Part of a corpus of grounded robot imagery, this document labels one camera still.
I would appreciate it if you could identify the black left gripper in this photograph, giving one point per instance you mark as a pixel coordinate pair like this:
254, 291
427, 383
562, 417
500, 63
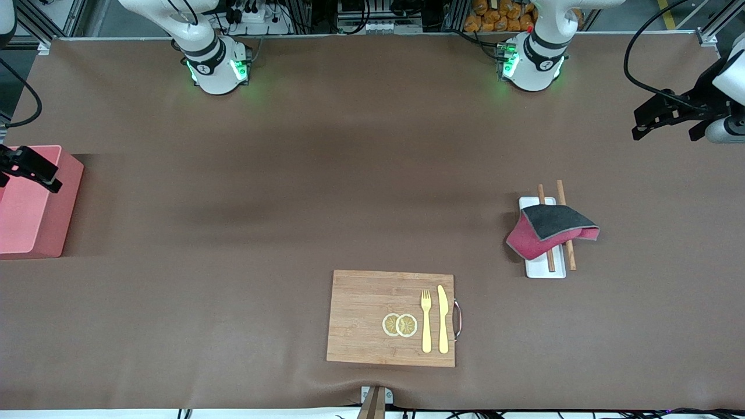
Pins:
700, 96

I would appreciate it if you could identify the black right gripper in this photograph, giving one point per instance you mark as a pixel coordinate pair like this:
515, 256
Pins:
13, 160

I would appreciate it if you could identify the pink and grey cloth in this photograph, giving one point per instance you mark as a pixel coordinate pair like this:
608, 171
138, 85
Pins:
553, 224

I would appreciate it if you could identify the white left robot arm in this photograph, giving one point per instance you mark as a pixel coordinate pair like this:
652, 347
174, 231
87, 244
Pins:
535, 70

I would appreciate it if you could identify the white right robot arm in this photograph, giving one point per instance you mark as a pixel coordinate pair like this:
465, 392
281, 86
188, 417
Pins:
218, 70

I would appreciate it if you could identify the pink plastic box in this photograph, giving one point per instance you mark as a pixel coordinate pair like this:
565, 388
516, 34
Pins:
35, 227

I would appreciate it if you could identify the brown wooden chopstick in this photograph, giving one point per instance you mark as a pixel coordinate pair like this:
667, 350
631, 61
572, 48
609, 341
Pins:
550, 262
571, 256

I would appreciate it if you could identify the white rectangular tray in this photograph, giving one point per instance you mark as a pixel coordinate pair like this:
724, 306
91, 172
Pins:
538, 267

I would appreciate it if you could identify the orange bread pile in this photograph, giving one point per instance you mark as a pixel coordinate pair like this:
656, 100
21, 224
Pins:
495, 17

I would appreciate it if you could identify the large white power strip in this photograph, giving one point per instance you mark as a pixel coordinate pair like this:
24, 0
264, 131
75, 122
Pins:
262, 26

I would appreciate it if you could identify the small white power strip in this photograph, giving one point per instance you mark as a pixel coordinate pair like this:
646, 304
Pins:
390, 27

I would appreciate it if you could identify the yellow plastic knife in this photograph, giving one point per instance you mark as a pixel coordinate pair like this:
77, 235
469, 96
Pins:
443, 320

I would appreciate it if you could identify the yellow plastic fork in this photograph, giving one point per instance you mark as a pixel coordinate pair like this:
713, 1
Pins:
426, 326

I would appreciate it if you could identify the lemon slice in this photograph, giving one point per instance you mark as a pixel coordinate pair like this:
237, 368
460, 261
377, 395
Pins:
408, 325
389, 325

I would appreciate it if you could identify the aluminium frame profile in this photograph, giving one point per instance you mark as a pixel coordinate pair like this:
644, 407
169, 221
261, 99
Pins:
43, 46
706, 38

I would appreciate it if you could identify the grey metal bracket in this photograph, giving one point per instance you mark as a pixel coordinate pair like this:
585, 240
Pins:
389, 396

